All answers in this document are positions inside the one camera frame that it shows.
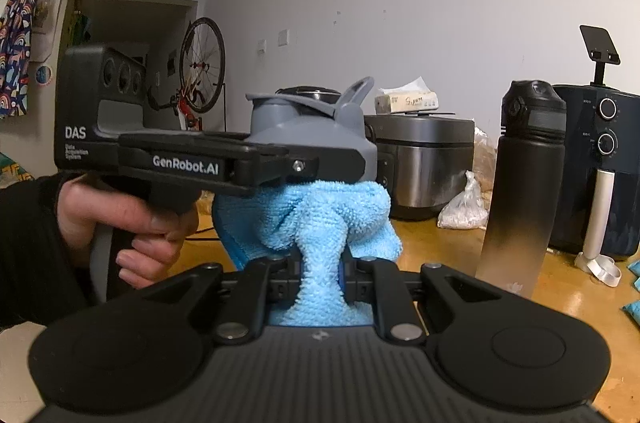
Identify black gradient water bottle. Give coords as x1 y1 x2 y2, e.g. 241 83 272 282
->
475 80 568 299

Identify blue microfiber cloth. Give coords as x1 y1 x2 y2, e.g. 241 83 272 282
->
212 180 404 326

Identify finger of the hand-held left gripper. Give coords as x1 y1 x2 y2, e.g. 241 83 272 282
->
232 142 367 189

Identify steel rice cooker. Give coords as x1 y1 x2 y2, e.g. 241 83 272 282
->
364 112 476 221

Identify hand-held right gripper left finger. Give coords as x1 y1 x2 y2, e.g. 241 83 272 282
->
135 253 303 346

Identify white tissue pack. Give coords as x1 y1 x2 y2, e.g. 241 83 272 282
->
375 76 441 114

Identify clear shaker bottle grey lid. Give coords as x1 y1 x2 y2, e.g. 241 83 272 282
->
245 76 379 185

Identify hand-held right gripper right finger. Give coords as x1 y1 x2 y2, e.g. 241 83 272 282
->
339 255 503 346

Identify plastic bag of white grains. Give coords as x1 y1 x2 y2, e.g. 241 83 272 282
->
437 170 490 231

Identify dark blue air fryer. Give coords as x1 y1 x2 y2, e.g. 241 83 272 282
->
547 84 640 261

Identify person's left forearm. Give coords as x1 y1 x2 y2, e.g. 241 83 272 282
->
0 173 101 334

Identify person's left hand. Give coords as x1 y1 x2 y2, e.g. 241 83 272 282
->
56 177 198 290

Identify white strap loop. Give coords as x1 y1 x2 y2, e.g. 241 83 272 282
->
574 251 622 287

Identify black phone stand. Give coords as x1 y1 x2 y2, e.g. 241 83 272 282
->
580 24 622 86

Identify colourful printed cloth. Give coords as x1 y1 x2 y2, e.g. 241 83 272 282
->
0 0 41 119

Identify bicycle wheel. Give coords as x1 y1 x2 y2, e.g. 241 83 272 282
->
147 17 228 131

